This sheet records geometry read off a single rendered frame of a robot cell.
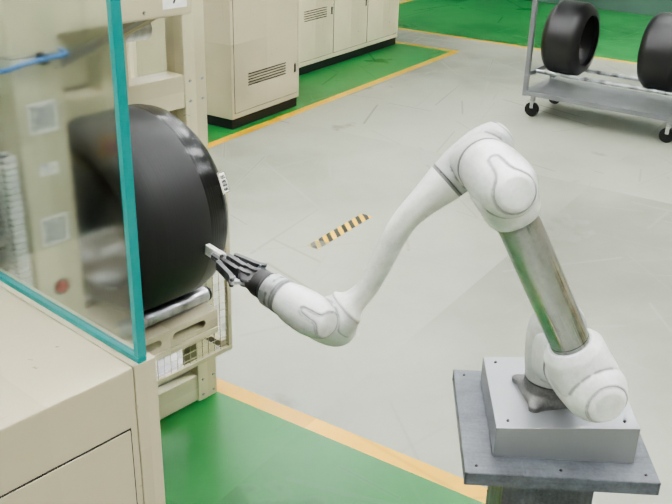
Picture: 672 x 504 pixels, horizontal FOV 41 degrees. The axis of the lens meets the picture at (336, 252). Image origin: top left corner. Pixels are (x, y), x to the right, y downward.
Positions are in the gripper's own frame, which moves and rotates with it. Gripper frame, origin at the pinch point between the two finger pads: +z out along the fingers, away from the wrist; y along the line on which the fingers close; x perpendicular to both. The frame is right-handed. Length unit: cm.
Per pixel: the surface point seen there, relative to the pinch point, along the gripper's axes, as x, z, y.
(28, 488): -9, -50, 86
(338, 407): 116, 19, -93
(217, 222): -6.5, 4.1, -3.8
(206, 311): 27.0, 9.8, -7.4
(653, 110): 105, 92, -544
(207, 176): -17.8, 9.4, -4.1
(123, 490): 2, -52, 67
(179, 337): 31.2, 9.0, 3.1
